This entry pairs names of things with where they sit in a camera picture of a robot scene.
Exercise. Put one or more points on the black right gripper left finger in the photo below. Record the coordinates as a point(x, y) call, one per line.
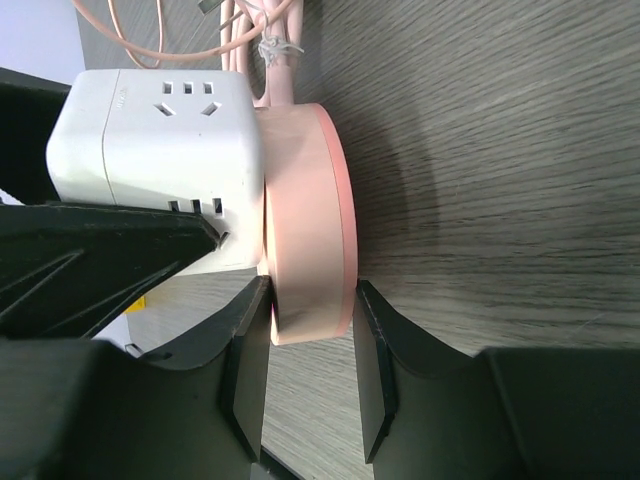
point(192, 408)

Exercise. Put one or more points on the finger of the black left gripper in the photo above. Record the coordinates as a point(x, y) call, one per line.
point(69, 269)

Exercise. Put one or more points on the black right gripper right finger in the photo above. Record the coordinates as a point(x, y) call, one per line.
point(429, 411)

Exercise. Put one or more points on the yellow cube plug adapter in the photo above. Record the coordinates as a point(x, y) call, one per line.
point(138, 305)

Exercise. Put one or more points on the white cube plug adapter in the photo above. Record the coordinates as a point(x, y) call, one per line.
point(185, 141)

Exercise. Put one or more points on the round pink power socket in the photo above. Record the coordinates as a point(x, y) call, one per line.
point(310, 245)

